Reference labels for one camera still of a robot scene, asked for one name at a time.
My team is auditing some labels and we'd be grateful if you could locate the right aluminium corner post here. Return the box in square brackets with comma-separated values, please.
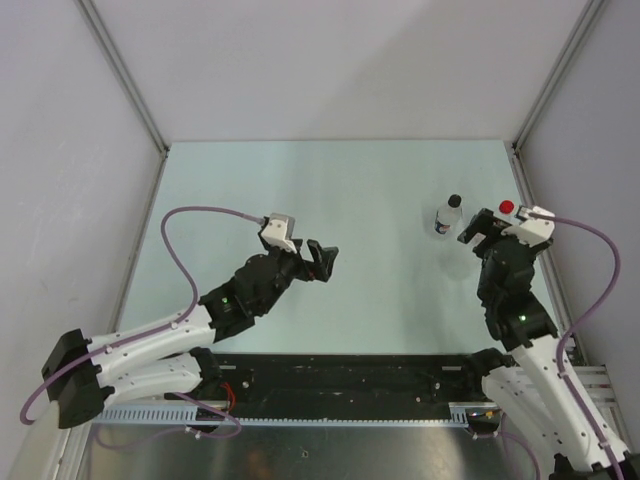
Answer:
[509, 0, 609, 151]

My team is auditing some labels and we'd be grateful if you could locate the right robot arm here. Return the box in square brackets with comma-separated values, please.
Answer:
[458, 205, 639, 479]

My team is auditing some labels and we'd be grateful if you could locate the left aluminium corner post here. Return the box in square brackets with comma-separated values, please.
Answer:
[74, 0, 170, 154]

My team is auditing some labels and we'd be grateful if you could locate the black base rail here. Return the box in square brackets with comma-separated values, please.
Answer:
[187, 349, 515, 413]

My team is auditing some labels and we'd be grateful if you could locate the clear bottle red label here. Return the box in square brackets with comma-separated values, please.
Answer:
[495, 200, 516, 224]

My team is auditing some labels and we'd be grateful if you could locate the black bottle cap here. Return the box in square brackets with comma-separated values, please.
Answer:
[447, 194, 462, 208]

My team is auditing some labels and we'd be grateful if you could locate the aluminium corner post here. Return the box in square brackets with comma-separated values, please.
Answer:
[509, 0, 609, 151]
[74, 0, 170, 154]

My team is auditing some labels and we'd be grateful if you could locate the short clear bottle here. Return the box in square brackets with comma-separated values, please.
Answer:
[434, 198, 462, 236]

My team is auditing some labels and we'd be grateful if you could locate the red bottle cap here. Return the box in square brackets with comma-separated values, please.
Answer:
[499, 200, 515, 215]

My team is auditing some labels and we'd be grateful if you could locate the slotted cable duct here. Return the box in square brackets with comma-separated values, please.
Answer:
[94, 402, 498, 428]

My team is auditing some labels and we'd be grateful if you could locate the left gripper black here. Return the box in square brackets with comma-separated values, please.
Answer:
[257, 239, 336, 315]

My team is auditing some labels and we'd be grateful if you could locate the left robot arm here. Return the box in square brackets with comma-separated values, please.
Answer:
[41, 240, 339, 429]

